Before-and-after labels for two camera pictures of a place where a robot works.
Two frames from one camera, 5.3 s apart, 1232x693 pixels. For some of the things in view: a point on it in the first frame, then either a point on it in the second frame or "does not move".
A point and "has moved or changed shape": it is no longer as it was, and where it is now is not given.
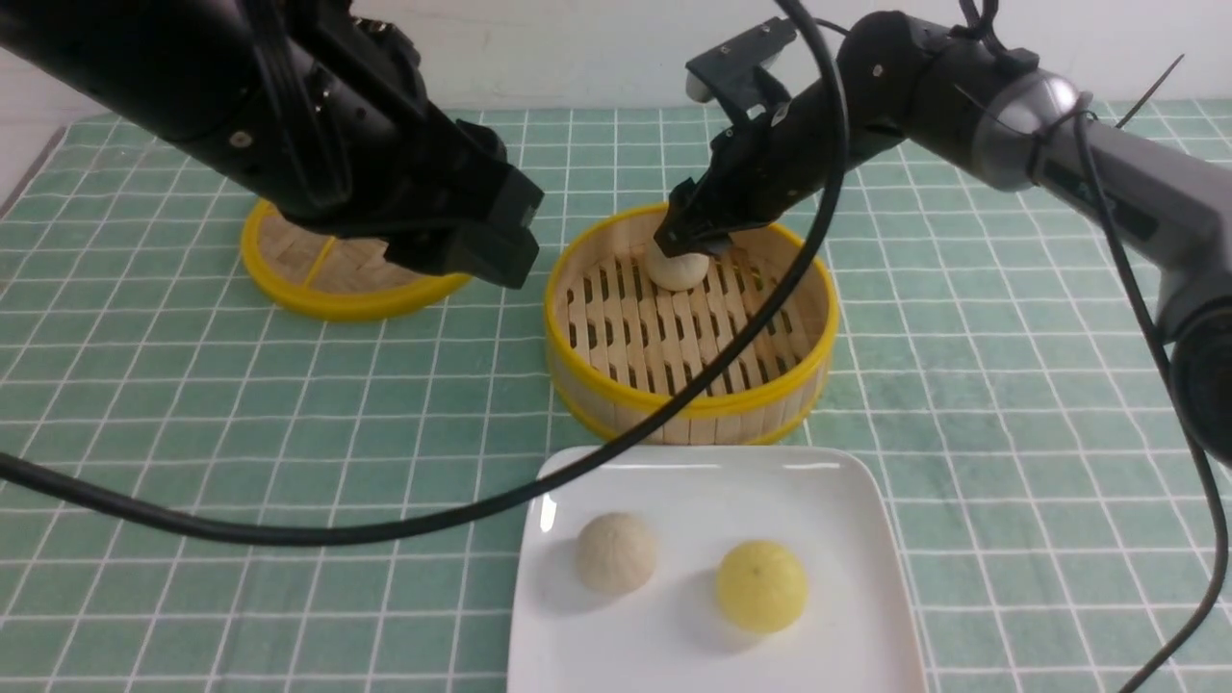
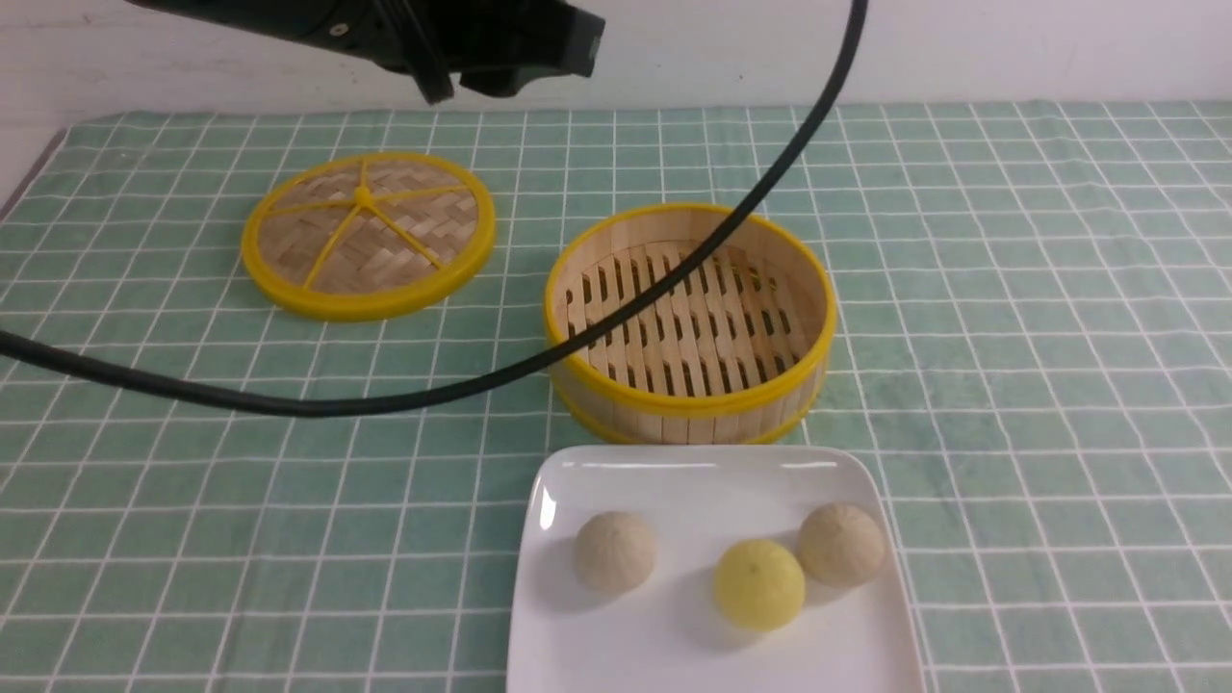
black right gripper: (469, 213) → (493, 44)
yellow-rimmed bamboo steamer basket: (625, 353) does not move
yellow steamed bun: (761, 586) does not move
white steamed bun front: (616, 552) does not move
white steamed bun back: (676, 272) has moved or changed shape
